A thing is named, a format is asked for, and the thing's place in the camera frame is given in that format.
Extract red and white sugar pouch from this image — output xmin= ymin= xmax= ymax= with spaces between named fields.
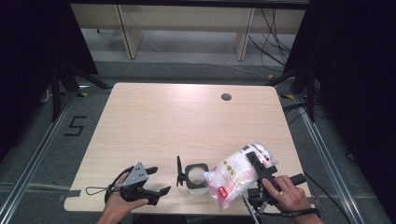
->
xmin=204 ymin=142 xmax=278 ymax=209

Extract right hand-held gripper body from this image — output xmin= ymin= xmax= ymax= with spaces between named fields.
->
xmin=242 ymin=173 xmax=307 ymax=224

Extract black floor cables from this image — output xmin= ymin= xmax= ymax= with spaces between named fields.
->
xmin=281 ymin=99 xmax=328 ymax=125

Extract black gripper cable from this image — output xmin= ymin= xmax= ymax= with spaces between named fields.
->
xmin=304 ymin=172 xmax=348 ymax=224

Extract aluminium floor rail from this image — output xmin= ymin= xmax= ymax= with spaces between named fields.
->
xmin=293 ymin=92 xmax=365 ymax=224
xmin=0 ymin=85 xmax=94 ymax=218

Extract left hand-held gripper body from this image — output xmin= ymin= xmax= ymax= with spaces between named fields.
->
xmin=120 ymin=161 xmax=160 ymax=206

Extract black curtain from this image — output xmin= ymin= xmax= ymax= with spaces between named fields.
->
xmin=283 ymin=0 xmax=396 ymax=218
xmin=0 ymin=0 xmax=99 ymax=162

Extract person's right hand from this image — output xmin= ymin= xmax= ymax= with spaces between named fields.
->
xmin=262 ymin=175 xmax=316 ymax=218

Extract bundle of black cables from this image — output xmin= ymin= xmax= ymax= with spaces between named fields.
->
xmin=247 ymin=7 xmax=295 ymax=68

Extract black metal stand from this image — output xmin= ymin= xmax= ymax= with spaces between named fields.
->
xmin=49 ymin=62 xmax=111 ymax=122
xmin=265 ymin=64 xmax=317 ymax=123

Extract light wooden desk frame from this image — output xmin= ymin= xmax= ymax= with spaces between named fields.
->
xmin=68 ymin=3 xmax=307 ymax=63

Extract glass jar with black lid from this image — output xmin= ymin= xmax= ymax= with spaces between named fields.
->
xmin=176 ymin=155 xmax=210 ymax=196

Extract person's left hand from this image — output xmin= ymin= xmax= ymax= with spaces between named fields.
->
xmin=105 ymin=173 xmax=149 ymax=218

